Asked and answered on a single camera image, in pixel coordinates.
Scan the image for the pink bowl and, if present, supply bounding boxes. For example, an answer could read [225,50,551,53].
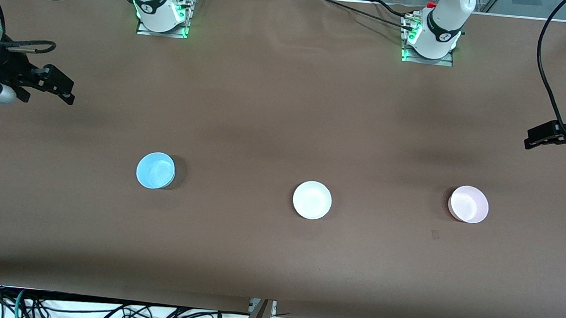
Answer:
[446,184,491,225]

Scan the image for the light blue bowl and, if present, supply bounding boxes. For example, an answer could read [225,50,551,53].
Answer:
[135,150,177,192]

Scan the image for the white bowl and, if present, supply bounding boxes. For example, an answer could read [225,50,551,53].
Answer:
[291,179,334,221]

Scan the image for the brown table cover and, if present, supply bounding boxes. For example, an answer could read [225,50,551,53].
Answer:
[0,0,566,318]

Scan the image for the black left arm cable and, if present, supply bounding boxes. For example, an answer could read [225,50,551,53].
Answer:
[529,0,566,149]

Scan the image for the short black table cable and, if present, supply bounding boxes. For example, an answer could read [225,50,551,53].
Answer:
[369,0,423,21]

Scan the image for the teal floor cable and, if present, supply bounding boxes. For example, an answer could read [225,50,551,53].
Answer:
[14,288,27,318]

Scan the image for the long black table cable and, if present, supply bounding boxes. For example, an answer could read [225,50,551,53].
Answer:
[318,0,420,34]

